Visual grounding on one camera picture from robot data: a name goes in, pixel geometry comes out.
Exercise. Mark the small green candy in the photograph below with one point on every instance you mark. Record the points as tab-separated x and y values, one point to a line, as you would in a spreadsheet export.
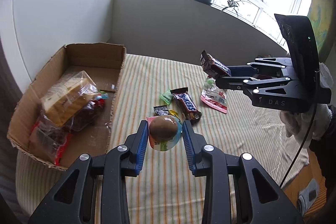
166	97

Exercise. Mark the yellow black candy packet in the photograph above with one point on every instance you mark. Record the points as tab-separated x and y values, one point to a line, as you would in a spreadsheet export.
173	113

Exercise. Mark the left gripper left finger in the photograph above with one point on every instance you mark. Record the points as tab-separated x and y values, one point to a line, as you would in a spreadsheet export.
125	160

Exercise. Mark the dates bag red trim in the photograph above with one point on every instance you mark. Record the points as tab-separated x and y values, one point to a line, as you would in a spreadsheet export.
85	116
48	141

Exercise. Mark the white gloved right hand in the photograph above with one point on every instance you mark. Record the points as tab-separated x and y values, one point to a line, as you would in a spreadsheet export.
297	124

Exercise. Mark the brown cardboard box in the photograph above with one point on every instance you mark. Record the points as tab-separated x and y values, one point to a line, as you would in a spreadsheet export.
103	62

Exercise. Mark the pink white snack pouch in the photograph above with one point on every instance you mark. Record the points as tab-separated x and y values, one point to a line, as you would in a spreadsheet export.
213	96

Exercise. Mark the snickers bar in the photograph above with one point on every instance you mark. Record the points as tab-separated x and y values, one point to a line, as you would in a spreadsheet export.
186	104
212	67

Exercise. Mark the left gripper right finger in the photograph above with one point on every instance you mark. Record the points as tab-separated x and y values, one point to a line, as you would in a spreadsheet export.
206	160

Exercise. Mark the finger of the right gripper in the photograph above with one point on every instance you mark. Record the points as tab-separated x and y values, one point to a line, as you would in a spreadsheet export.
264	68
244	84

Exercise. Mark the striped tablecloth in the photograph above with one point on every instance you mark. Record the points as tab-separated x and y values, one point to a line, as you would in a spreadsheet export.
166	191

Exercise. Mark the sliced bread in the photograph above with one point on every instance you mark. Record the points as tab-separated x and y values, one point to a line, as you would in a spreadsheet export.
65	98

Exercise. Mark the Snickers bar in pile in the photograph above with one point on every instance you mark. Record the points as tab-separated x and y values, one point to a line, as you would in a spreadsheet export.
186	104

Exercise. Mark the black small candy packet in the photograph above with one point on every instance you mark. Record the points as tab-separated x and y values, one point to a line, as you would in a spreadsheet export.
161	110

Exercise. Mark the grey slipper on floor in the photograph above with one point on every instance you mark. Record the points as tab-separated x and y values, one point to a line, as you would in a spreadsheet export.
307	196

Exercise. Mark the chocolate egg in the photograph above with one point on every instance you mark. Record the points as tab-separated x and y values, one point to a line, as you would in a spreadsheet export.
164	132

